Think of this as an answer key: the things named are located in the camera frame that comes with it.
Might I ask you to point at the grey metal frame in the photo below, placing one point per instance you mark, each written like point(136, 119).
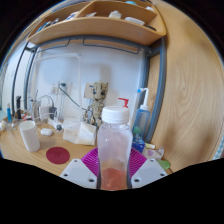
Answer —
point(161, 83)

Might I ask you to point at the black plug adapter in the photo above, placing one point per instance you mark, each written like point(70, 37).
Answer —
point(52, 112)

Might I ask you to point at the white power adapter block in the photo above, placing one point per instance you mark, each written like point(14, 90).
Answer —
point(44, 112)

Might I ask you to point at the green translucent block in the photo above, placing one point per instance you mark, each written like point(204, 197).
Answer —
point(164, 164)

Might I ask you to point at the white cup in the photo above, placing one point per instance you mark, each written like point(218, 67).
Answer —
point(30, 136)

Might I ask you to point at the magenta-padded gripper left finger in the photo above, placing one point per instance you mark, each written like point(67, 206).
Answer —
point(77, 171)

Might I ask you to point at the white bottle with red pump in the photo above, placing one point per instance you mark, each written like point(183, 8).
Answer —
point(124, 101)

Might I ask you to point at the blue tube with white cap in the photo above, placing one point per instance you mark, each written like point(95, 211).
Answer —
point(9, 115)

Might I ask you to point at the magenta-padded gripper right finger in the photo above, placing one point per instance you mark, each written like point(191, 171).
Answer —
point(150, 170)

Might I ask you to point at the black electric shaver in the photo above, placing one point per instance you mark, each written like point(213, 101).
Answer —
point(18, 106)

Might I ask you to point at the white wall socket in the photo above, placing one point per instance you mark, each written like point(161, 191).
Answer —
point(66, 86)
point(54, 89)

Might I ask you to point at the wooden tree figurine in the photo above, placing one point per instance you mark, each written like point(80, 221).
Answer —
point(98, 100)

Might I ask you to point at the beige wall box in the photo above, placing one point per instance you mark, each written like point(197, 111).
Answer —
point(88, 90)

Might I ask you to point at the flat round red coaster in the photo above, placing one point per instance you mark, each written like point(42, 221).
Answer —
point(58, 155)

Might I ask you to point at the small white oval case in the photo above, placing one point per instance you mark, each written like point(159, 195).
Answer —
point(46, 132)

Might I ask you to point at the white patterned packet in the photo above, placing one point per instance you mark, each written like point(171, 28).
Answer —
point(154, 154)

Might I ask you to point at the clear bottle with white cap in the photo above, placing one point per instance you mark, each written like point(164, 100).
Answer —
point(114, 146)

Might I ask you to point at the wooden shelf unit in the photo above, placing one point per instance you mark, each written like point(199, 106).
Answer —
point(100, 28)

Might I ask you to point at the white tissue pack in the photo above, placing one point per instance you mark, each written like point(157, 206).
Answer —
point(78, 132)

